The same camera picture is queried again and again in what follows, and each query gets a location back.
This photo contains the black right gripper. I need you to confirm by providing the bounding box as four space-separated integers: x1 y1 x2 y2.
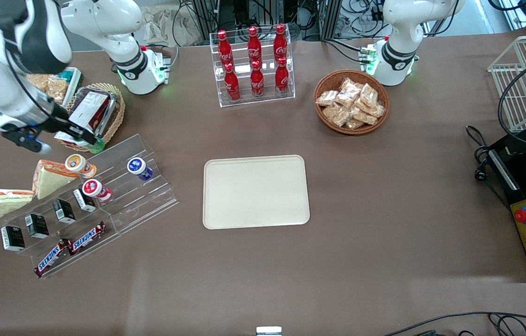
30 104 99 146

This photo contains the orange gum bottle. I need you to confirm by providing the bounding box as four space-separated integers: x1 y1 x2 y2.
65 154 97 179

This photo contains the red gum bottle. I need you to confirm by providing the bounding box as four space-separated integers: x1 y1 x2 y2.
82 179 113 202

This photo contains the purple gum bottle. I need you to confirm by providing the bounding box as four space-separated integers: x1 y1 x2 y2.
127 157 154 182

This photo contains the beige plastic tray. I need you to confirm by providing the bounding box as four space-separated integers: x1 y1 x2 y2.
203 154 311 230

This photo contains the red and white box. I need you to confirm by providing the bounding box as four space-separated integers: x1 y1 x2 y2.
55 90 111 147

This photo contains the dark clear-wrapped package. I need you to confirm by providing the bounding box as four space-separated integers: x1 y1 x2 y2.
74 86 120 137

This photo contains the oval wicker basket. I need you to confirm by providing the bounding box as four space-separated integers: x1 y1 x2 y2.
56 83 126 153

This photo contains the clear bag of crackers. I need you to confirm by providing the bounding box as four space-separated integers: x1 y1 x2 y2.
27 73 52 92
45 77 69 105

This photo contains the white rectangular dish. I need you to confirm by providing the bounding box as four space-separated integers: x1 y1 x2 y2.
27 66 83 109

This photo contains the small black carton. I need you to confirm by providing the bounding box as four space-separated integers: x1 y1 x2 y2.
73 188 97 213
53 199 77 224
1 226 26 252
25 214 50 239

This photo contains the clear acrylic tiered stand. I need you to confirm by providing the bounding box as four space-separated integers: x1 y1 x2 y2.
0 134 180 280

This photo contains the snickers bar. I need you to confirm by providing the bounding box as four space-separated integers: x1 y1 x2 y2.
67 222 107 255
34 239 72 278

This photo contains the crumpled beige cloth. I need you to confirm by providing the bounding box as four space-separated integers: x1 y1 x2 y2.
142 5 209 47

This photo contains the red cola bottle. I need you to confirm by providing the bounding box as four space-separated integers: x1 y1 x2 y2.
217 30 234 66
224 63 241 102
250 60 265 98
273 24 289 62
275 57 291 94
247 26 263 64

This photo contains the clear acrylic bottle rack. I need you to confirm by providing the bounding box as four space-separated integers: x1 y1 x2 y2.
210 29 296 108

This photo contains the round wicker basket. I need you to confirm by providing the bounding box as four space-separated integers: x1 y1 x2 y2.
313 70 390 136

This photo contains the black cable with plug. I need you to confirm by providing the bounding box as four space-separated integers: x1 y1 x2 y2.
466 125 512 211

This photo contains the thin black cable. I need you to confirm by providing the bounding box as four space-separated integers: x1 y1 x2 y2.
382 311 526 336

